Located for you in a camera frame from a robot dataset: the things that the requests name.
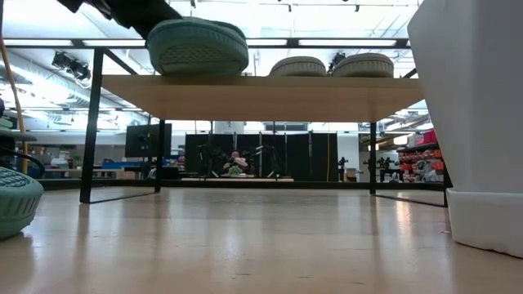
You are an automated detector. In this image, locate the white hexagonal plant pot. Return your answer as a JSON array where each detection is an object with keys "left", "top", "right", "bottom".
[{"left": 407, "top": 0, "right": 523, "bottom": 260}]

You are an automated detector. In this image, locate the person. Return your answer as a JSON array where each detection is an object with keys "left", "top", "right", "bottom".
[{"left": 222, "top": 149, "right": 251, "bottom": 176}]

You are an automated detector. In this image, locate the yellow cable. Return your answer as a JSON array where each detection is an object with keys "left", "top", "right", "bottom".
[{"left": 0, "top": 35, "right": 30, "bottom": 176}]

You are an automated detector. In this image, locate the black overhead fixture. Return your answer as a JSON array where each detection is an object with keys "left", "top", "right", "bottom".
[
  {"left": 51, "top": 51, "right": 92, "bottom": 82},
  {"left": 325, "top": 51, "right": 353, "bottom": 77}
]

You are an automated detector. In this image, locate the wooden shelf with black frame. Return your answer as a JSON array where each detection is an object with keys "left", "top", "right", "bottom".
[{"left": 78, "top": 47, "right": 450, "bottom": 209}]

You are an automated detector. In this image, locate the storage rack with bins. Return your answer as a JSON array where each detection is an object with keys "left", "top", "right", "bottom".
[{"left": 396, "top": 129, "right": 445, "bottom": 183}]

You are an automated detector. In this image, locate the light grey slide sandal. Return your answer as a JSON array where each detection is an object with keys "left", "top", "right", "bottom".
[
  {"left": 268, "top": 56, "right": 329, "bottom": 78},
  {"left": 331, "top": 52, "right": 396, "bottom": 79}
]

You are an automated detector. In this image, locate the black desk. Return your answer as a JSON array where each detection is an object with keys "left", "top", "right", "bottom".
[{"left": 0, "top": 129, "right": 38, "bottom": 143}]

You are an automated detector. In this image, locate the black monitor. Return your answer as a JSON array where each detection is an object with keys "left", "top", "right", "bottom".
[{"left": 123, "top": 122, "right": 173, "bottom": 159}]

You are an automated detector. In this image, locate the green rubber slide sandal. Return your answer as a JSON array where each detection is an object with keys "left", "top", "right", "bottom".
[
  {"left": 145, "top": 16, "right": 250, "bottom": 77},
  {"left": 0, "top": 166, "right": 45, "bottom": 241}
]

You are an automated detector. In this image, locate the black partition screen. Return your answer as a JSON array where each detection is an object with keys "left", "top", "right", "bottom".
[{"left": 184, "top": 132, "right": 339, "bottom": 184}]

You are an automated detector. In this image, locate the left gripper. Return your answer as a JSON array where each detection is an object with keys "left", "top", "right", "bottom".
[{"left": 56, "top": 0, "right": 183, "bottom": 40}]

